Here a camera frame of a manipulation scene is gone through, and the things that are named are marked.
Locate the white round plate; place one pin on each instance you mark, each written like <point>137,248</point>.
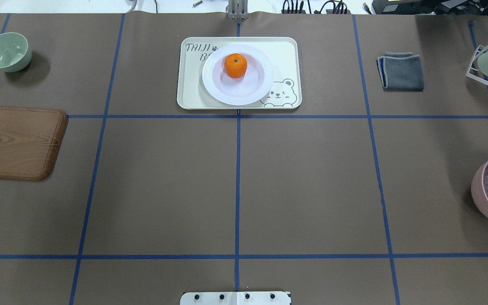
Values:
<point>255,84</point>

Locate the orange fruit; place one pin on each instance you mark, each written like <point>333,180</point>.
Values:
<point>235,65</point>

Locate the cream bear tray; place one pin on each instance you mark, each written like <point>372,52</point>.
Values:
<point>285,93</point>

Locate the grey folded cloth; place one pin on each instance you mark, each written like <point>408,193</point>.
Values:
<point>401,71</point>

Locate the wooden cutting board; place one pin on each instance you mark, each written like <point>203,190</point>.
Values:
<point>30,139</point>

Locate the green bowl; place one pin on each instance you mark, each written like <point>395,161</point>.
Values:
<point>15,52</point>

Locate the aluminium frame post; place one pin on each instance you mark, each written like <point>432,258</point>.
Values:
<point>237,10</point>

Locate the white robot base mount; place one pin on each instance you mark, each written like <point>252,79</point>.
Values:
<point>237,298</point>

